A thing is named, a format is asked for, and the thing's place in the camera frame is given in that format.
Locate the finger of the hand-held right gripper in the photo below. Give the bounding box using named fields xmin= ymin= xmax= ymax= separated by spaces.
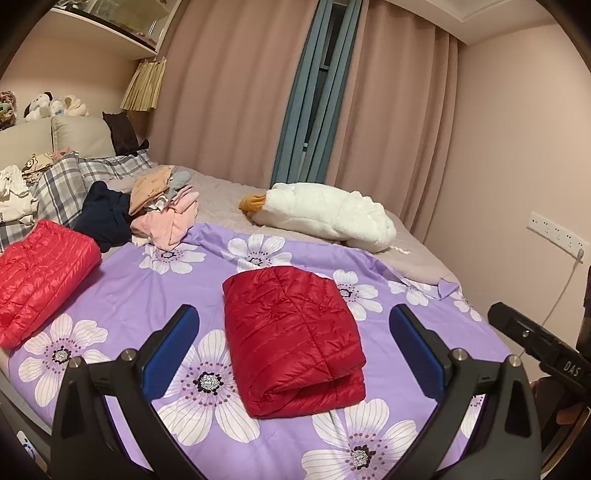
xmin=488 ymin=302 xmax=555 ymax=370

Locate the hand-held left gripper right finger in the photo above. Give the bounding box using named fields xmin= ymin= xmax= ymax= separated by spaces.
xmin=388 ymin=304 xmax=542 ymax=480

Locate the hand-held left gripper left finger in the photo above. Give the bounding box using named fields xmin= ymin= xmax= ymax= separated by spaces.
xmin=50 ymin=304 xmax=206 ymax=480

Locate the dark red puffer jacket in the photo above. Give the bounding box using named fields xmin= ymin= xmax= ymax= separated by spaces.
xmin=222 ymin=266 xmax=366 ymax=420

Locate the purple floral bed sheet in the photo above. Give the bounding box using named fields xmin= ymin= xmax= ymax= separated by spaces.
xmin=8 ymin=223 xmax=515 ymax=480

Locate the pink garment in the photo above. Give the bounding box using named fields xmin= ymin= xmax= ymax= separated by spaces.
xmin=130 ymin=187 xmax=200 ymax=252

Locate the navy garment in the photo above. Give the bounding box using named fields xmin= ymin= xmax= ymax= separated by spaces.
xmin=73 ymin=181 xmax=134 ymax=254

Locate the bright red folded puffer jacket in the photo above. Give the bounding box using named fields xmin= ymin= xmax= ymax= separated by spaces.
xmin=0 ymin=220 xmax=103 ymax=349

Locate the tan garment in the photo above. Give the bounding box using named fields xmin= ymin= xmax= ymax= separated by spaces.
xmin=128 ymin=166 xmax=175 ymax=216

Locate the grey quilted bed cover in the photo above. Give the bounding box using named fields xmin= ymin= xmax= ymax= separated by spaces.
xmin=104 ymin=166 xmax=462 ymax=296

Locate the white goose plush toy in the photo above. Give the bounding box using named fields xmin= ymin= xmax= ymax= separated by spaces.
xmin=239 ymin=182 xmax=398 ymax=254

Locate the grey garment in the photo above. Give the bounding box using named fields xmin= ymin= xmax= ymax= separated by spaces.
xmin=168 ymin=170 xmax=192 ymax=197

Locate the plaid grey blanket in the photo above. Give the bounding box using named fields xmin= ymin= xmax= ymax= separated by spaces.
xmin=0 ymin=150 xmax=155 ymax=254

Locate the white printed garment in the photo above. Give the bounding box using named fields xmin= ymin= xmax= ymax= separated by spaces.
xmin=0 ymin=166 xmax=40 ymax=227

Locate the dark brown cushion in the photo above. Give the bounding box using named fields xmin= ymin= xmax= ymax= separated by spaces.
xmin=102 ymin=111 xmax=149 ymax=155

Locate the cream cartoon print garment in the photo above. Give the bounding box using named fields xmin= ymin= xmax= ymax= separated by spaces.
xmin=21 ymin=152 xmax=56 ymax=183

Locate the beige headboard cushion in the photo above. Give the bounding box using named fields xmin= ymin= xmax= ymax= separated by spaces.
xmin=51 ymin=115 xmax=116 ymax=158
xmin=0 ymin=119 xmax=54 ymax=174

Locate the pink curtain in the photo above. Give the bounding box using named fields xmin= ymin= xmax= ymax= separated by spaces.
xmin=323 ymin=0 xmax=462 ymax=232
xmin=147 ymin=0 xmax=324 ymax=185

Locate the teal curtain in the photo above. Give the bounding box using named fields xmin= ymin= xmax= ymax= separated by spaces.
xmin=270 ymin=0 xmax=363 ymax=188

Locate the white and black dog plush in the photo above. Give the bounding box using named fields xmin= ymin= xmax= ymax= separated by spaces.
xmin=24 ymin=92 xmax=63 ymax=121

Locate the brown and green plush toy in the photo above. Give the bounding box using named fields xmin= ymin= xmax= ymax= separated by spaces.
xmin=0 ymin=90 xmax=18 ymax=130

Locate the white power cable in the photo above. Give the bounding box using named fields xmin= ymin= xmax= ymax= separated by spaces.
xmin=540 ymin=249 xmax=586 ymax=326

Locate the white wall socket strip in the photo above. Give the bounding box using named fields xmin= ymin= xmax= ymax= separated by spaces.
xmin=527 ymin=211 xmax=587 ymax=261

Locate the grey bed frame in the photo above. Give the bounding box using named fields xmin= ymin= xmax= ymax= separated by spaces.
xmin=0 ymin=364 xmax=51 ymax=467

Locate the white wall shelf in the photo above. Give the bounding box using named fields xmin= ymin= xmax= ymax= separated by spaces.
xmin=44 ymin=0 xmax=183 ymax=61

